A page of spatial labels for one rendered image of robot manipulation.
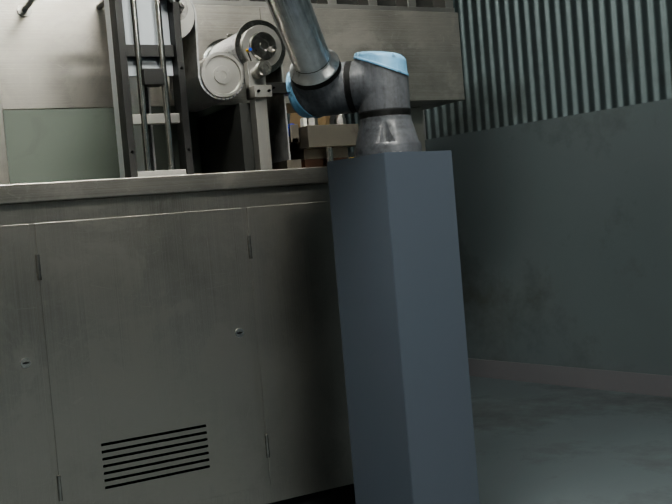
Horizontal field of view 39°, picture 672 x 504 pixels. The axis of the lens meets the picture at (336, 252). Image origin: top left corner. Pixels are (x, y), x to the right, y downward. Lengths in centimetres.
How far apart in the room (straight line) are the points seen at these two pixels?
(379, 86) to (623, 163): 186
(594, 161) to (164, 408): 222
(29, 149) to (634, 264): 225
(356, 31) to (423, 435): 154
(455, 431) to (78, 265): 90
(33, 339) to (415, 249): 84
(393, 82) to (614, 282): 197
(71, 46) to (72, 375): 104
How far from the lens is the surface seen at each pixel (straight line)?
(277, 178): 231
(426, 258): 208
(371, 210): 206
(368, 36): 321
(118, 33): 240
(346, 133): 270
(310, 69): 211
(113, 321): 220
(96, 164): 281
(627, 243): 384
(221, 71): 261
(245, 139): 260
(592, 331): 399
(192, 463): 230
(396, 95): 212
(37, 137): 278
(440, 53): 335
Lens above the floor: 77
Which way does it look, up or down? 2 degrees down
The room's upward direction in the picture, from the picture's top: 5 degrees counter-clockwise
